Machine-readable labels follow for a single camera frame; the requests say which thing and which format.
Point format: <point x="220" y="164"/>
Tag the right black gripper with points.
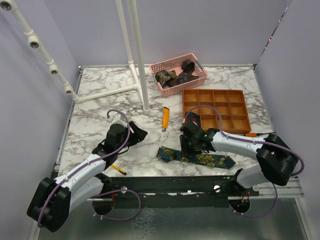
<point x="185" y="150"/>

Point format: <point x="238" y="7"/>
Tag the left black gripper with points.
<point x="138" y="135"/>

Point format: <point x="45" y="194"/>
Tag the blue yellow floral tie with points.
<point x="204" y="159"/>

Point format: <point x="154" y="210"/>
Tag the orange compartment tray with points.
<point x="218" y="106"/>

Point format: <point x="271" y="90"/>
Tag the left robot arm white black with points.
<point x="55" y="198"/>

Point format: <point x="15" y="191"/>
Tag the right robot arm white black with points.
<point x="275" y="160"/>

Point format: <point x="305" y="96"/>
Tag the rolled dark red-patterned tie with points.
<point x="193" y="117"/>

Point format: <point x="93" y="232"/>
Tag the yellow black pencil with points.
<point x="118" y="169"/>

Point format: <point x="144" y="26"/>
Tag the orange utility knife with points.
<point x="165" y="119"/>

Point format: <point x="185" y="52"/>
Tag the dark blue-patterned tie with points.
<point x="182" y="78"/>

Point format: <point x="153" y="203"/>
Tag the pink plastic basket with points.
<point x="175" y="64"/>

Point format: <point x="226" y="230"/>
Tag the dark orange-patterned tie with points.
<point x="165" y="78"/>

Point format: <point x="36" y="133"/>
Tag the rolled brown tie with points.
<point x="188" y="66"/>

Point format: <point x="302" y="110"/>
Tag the white pvc pipe rack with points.
<point x="138" y="72"/>

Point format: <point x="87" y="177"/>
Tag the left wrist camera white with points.
<point x="119" y="119"/>

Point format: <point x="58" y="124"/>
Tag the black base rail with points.
<point x="172" y="192"/>

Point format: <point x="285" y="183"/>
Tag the orange handled screwdriver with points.
<point x="254" y="135"/>

